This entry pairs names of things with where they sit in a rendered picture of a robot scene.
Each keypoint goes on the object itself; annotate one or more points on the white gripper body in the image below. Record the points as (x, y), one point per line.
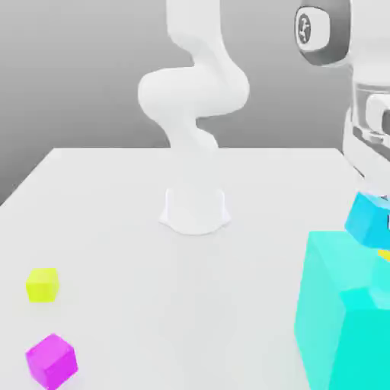
(375, 170)

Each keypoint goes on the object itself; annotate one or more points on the small blue cube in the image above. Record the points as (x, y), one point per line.
(367, 221)

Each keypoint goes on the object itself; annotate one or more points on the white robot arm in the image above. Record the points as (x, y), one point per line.
(195, 91)

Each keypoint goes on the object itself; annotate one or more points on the small yellow cube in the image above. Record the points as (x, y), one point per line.
(385, 255)

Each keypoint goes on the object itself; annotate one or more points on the small lime cube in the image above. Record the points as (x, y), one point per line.
(42, 285)

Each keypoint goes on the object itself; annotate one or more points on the small magenta cube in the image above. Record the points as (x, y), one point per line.
(51, 361)

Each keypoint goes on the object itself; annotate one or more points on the large teal box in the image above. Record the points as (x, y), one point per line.
(335, 320)

